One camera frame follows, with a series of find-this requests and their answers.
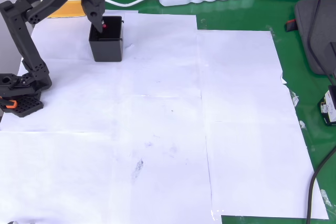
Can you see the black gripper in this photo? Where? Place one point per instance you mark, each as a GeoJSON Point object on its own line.
{"type": "Point", "coordinates": [92, 9]}

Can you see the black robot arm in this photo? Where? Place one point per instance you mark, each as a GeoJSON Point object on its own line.
{"type": "Point", "coordinates": [23, 37]}

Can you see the yellow cardboard box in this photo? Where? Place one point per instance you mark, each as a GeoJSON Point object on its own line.
{"type": "Point", "coordinates": [68, 9]}

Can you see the black square cup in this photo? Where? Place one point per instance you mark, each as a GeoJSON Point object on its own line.
{"type": "Point", "coordinates": [107, 51]}

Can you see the small black white device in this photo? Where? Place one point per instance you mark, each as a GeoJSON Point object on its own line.
{"type": "Point", "coordinates": [329, 108]}

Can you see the white paper sheet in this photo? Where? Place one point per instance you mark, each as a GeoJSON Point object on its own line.
{"type": "Point", "coordinates": [170, 129]}
{"type": "Point", "coordinates": [52, 182]}
{"type": "Point", "coordinates": [249, 103]}
{"type": "Point", "coordinates": [262, 169]}
{"type": "Point", "coordinates": [236, 56]}
{"type": "Point", "coordinates": [78, 113]}
{"type": "Point", "coordinates": [162, 51]}

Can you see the orange black clamp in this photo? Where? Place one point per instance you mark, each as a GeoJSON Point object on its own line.
{"type": "Point", "coordinates": [10, 104]}

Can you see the green desk mat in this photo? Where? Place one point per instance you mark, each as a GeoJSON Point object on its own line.
{"type": "Point", "coordinates": [236, 16]}

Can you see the red black usb stick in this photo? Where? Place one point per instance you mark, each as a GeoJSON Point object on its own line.
{"type": "Point", "coordinates": [291, 25]}

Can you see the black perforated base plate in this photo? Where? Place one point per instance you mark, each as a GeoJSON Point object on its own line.
{"type": "Point", "coordinates": [26, 106]}

